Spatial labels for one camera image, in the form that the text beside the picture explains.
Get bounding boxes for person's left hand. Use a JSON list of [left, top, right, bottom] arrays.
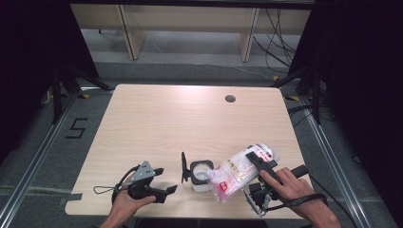
[[109, 175, 158, 221]]

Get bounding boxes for clear jar with black lid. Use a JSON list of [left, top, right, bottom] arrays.
[[180, 151, 216, 193]]

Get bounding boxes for black metal stand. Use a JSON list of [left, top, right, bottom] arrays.
[[50, 63, 114, 125], [270, 63, 328, 125]]

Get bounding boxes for bundle of black cables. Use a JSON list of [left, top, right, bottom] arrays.
[[252, 9, 302, 74]]

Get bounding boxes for light wooden shelf unit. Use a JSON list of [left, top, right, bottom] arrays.
[[69, 3, 313, 63]]

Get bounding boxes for black floor cables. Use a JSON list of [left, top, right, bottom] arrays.
[[286, 103, 336, 128]]

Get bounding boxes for black curtain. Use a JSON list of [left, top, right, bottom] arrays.
[[0, 0, 100, 162], [289, 0, 403, 222]]

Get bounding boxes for left black wrist strap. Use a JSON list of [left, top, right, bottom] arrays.
[[111, 164, 142, 203]]

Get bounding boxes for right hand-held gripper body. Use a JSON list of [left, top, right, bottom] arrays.
[[241, 164, 310, 219]]

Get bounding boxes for white plastic bag red print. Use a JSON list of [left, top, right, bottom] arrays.
[[207, 142, 279, 203]]

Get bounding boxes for thin grey cord loop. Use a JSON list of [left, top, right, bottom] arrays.
[[93, 185, 119, 195]]

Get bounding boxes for metal floor rail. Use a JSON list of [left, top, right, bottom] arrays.
[[299, 96, 373, 228], [0, 91, 79, 228]]

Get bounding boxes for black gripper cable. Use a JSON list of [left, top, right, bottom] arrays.
[[308, 173, 359, 228]]

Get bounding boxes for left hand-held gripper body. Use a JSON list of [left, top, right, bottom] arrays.
[[126, 160, 167, 204]]

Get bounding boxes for grey floor tape strip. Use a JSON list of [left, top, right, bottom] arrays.
[[0, 184, 84, 205]]

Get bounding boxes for person's right hand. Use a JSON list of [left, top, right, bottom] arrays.
[[259, 166, 321, 220]]

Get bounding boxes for right black wrist strap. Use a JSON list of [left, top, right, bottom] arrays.
[[265, 193, 330, 213]]

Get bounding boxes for black wrist strap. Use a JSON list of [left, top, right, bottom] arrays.
[[111, 164, 142, 203], [265, 193, 330, 213]]

